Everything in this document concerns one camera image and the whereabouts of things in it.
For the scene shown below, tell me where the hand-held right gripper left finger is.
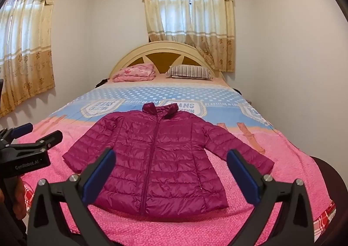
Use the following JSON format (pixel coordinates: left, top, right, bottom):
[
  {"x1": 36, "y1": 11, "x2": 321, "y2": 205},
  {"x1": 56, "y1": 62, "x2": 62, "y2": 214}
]
[{"x1": 26, "y1": 148, "x2": 117, "y2": 246}]

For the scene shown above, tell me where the striped pillow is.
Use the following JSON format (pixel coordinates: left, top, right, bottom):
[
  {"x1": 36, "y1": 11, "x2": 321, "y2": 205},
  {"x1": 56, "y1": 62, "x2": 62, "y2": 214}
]
[{"x1": 166, "y1": 65, "x2": 214, "y2": 80}]

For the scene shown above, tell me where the magenta puffer jacket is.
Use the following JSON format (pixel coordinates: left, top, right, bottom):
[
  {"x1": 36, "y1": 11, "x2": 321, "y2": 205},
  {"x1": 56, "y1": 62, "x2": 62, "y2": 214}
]
[{"x1": 62, "y1": 103, "x2": 275, "y2": 215}]

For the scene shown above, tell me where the person's left hand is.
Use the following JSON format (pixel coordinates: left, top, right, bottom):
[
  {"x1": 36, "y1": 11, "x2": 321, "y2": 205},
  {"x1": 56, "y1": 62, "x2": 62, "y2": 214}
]
[{"x1": 0, "y1": 177, "x2": 27, "y2": 210}]

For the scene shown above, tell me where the pink and blue printed blanket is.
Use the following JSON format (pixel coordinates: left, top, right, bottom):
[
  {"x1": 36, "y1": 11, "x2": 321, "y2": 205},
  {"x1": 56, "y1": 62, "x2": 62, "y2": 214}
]
[{"x1": 16, "y1": 83, "x2": 336, "y2": 246}]

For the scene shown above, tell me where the pink folded blanket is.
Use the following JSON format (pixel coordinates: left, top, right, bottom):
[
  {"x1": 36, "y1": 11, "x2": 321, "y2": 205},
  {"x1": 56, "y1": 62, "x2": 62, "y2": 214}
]
[{"x1": 112, "y1": 63, "x2": 156, "y2": 83}]

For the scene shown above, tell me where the dark wooden footboard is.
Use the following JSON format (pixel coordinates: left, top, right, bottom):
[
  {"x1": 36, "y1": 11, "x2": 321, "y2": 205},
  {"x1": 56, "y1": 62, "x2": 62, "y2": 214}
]
[{"x1": 310, "y1": 156, "x2": 348, "y2": 246}]

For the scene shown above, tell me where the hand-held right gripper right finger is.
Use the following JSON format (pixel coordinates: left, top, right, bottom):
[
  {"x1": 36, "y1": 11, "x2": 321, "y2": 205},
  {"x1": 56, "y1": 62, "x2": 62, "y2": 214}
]
[{"x1": 226, "y1": 149, "x2": 316, "y2": 246}]

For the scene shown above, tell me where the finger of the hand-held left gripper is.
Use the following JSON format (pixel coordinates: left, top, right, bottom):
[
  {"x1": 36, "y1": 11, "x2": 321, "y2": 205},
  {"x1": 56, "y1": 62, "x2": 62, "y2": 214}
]
[
  {"x1": 0, "y1": 123, "x2": 33, "y2": 144},
  {"x1": 11, "y1": 130, "x2": 64, "y2": 155}
]

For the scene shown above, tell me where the beige floral curtain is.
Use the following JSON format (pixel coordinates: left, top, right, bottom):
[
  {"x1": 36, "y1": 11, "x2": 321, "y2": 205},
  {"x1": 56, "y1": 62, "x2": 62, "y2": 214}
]
[
  {"x1": 142, "y1": 0, "x2": 193, "y2": 45},
  {"x1": 190, "y1": 0, "x2": 236, "y2": 73},
  {"x1": 0, "y1": 0, "x2": 62, "y2": 119}
]

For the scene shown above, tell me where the cream wooden headboard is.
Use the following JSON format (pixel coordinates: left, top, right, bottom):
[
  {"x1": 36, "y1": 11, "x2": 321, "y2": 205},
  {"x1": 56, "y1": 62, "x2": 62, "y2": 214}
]
[{"x1": 109, "y1": 41, "x2": 226, "y2": 80}]

